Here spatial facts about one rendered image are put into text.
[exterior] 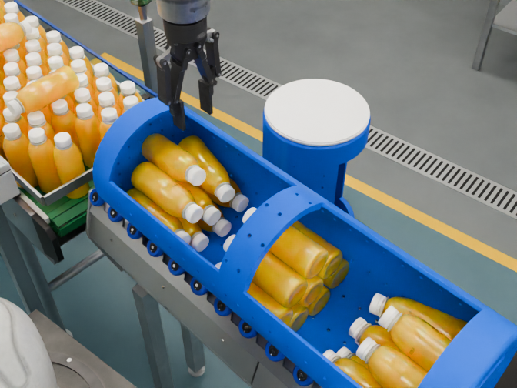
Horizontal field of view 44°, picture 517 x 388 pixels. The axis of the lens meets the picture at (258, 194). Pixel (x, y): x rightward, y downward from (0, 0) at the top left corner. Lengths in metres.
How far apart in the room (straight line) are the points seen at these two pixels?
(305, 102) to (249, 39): 2.24
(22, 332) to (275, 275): 0.46
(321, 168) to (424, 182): 1.46
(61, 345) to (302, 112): 0.85
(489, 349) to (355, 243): 0.40
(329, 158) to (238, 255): 0.56
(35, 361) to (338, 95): 1.10
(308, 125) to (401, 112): 1.84
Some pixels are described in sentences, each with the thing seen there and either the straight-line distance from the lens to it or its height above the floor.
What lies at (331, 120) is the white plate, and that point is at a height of 1.04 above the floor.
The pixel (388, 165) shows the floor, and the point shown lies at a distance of 3.12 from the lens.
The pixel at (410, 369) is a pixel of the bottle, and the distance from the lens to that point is 1.11.
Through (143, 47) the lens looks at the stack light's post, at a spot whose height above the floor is 1.02.
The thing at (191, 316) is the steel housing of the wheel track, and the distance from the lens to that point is 1.46.
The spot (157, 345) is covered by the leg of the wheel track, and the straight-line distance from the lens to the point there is 2.03.
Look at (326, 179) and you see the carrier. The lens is 1.68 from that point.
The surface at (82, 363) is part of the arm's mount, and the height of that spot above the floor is 1.06.
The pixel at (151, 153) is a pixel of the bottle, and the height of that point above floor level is 1.13.
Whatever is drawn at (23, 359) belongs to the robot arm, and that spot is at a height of 1.29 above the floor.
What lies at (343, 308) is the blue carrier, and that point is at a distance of 1.35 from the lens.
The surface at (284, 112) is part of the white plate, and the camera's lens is 1.69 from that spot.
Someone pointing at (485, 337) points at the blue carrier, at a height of 1.23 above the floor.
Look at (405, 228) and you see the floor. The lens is 2.85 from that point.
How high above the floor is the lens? 2.08
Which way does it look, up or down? 45 degrees down
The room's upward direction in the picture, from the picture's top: straight up
